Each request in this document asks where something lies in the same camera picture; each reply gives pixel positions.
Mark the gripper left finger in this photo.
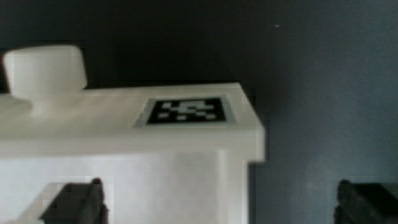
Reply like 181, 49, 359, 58
39, 178, 108, 224

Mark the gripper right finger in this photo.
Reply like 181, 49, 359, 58
334, 180, 398, 224

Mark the white front drawer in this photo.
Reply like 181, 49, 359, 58
0, 45, 265, 224

